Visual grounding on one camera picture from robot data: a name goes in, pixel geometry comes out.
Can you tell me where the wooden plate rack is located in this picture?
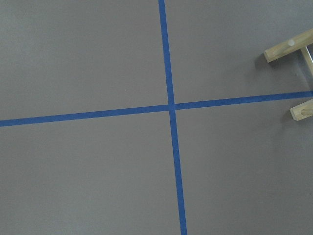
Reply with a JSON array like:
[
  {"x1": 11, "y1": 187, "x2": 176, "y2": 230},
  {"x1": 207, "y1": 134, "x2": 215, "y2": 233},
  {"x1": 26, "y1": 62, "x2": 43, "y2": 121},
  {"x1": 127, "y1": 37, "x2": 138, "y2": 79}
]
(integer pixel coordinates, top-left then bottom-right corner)
[{"x1": 264, "y1": 29, "x2": 313, "y2": 121}]

